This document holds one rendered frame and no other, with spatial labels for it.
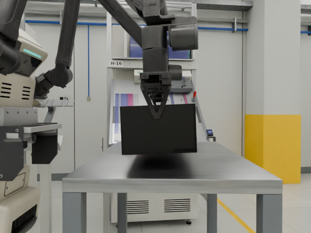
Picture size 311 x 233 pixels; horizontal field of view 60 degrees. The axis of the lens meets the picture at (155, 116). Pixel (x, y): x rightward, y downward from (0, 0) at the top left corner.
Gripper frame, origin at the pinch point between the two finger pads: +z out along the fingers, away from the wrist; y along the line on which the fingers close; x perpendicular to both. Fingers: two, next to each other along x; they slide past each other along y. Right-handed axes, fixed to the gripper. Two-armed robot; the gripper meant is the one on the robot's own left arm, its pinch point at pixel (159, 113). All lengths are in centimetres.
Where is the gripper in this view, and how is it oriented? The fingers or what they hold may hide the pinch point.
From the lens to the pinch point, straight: 118.0
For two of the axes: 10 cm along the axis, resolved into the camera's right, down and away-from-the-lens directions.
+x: -10.0, 0.3, 0.3
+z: 0.3, 10.0, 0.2
